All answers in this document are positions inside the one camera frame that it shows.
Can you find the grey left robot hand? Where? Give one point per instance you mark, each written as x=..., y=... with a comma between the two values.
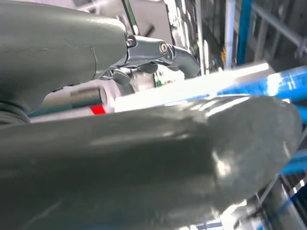
x=60, y=47

